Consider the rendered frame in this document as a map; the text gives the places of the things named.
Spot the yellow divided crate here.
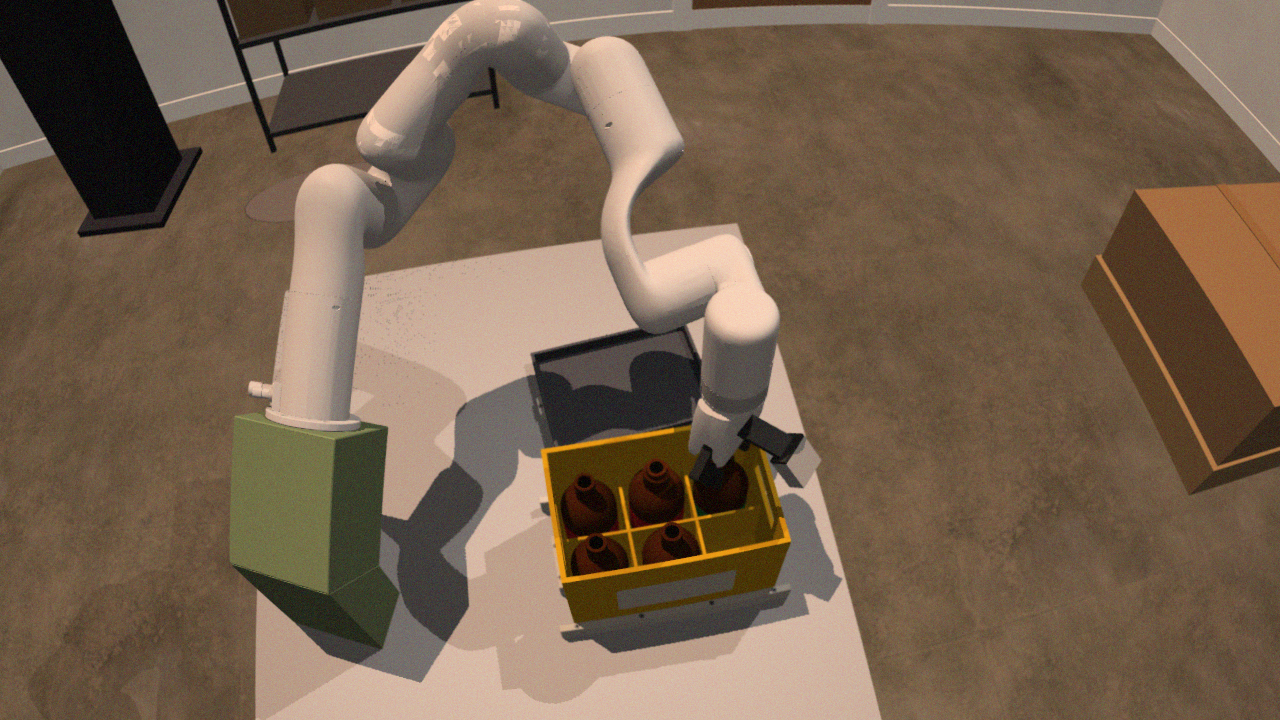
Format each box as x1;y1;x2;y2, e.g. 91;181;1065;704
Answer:
541;425;791;623

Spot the brown glass bottle with red label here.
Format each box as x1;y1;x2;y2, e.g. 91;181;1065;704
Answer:
628;457;685;529

